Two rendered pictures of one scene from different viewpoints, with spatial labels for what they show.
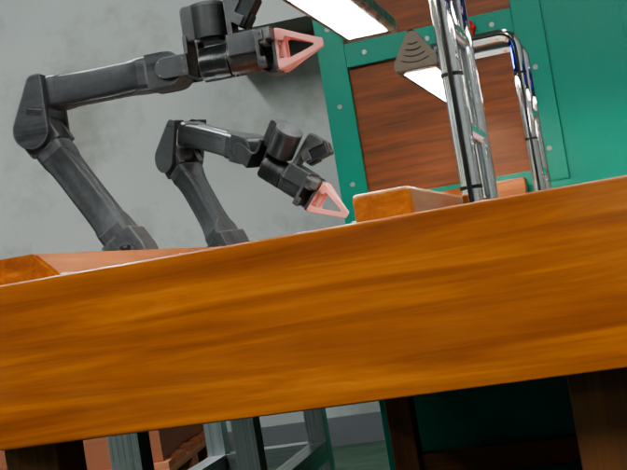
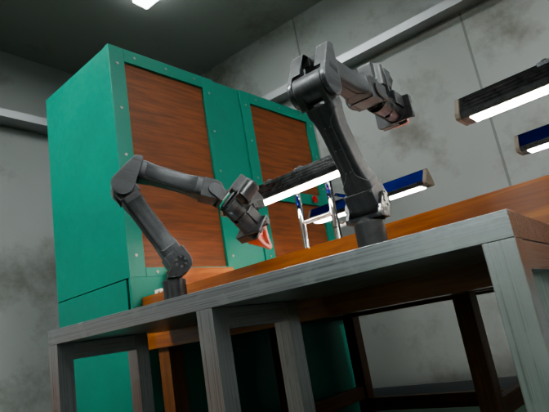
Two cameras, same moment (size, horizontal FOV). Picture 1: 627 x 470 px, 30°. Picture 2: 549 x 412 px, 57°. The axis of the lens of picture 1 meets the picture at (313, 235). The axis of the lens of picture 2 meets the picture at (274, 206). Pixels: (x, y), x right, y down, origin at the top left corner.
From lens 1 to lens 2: 2.16 m
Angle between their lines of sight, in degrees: 66
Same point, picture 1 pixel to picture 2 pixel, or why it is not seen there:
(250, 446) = (310, 396)
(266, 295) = not seen: outside the picture
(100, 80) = (350, 73)
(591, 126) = (247, 249)
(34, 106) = (333, 64)
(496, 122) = (208, 236)
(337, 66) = not seen: hidden behind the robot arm
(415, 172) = not seen: hidden behind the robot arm
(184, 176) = (141, 200)
